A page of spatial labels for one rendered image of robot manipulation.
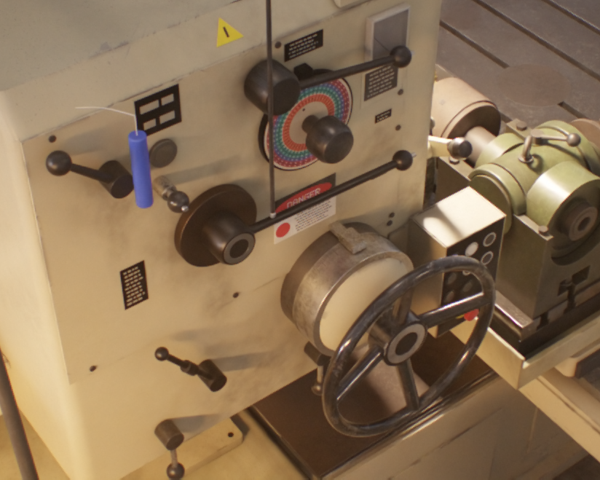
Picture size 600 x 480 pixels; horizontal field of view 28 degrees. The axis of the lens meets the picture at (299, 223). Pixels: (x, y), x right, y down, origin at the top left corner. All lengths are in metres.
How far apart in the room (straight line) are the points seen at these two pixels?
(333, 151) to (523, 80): 1.44
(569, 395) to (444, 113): 0.72
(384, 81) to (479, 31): 1.43
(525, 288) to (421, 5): 0.79
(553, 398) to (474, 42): 1.03
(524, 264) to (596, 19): 1.17
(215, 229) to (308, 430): 1.05
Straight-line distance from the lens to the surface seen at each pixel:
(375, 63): 1.87
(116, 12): 1.77
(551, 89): 3.20
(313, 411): 2.86
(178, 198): 1.74
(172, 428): 2.15
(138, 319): 1.95
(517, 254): 2.50
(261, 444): 2.82
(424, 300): 2.32
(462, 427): 3.04
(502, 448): 3.29
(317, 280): 2.06
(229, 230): 1.84
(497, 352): 2.61
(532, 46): 3.35
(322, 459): 2.77
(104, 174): 1.68
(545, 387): 2.86
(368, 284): 2.06
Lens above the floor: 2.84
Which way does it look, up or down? 42 degrees down
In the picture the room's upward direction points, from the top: straight up
